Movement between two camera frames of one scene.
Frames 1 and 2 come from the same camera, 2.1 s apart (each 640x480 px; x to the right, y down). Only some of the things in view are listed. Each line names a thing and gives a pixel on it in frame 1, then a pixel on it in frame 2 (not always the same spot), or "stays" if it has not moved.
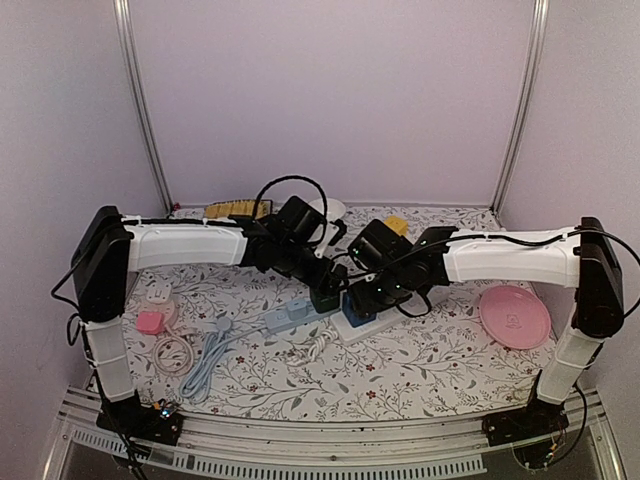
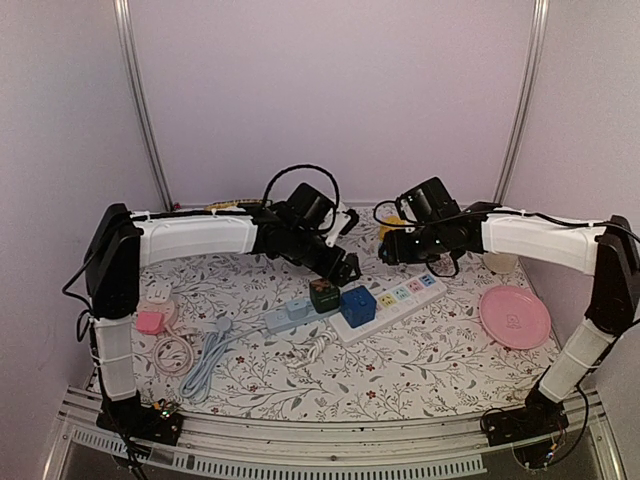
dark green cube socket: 325,299 stays
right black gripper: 363,303 -> 397,251
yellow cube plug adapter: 400,224 stays
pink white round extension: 178,338 stays
